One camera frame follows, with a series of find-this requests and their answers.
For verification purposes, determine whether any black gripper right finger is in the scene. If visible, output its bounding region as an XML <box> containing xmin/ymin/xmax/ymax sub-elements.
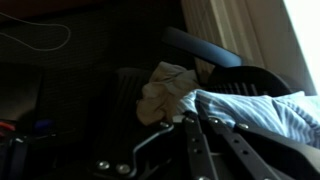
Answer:
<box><xmin>195</xmin><ymin>101</ymin><xmax>320</xmax><ymax>180</ymax></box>

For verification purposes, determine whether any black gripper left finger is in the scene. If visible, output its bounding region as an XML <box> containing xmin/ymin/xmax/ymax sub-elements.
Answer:
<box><xmin>87</xmin><ymin>111</ymin><xmax>218</xmax><ymax>180</ymax></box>

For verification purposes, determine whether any blue striped shirt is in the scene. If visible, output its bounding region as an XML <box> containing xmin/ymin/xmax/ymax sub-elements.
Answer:
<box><xmin>178</xmin><ymin>89</ymin><xmax>320</xmax><ymax>150</ymax></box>

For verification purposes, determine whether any black slatted office chair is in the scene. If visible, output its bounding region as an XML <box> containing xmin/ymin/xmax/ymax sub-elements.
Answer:
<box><xmin>89</xmin><ymin>26</ymin><xmax>295</xmax><ymax>135</ymax></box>

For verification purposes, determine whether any beige grey crumpled cloth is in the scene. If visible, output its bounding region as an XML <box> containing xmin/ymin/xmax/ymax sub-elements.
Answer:
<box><xmin>135</xmin><ymin>61</ymin><xmax>202</xmax><ymax>127</ymax></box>

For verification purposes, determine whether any thin white cable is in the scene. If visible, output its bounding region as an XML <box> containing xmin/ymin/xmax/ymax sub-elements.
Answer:
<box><xmin>0</xmin><ymin>11</ymin><xmax>72</xmax><ymax>53</ymax></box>

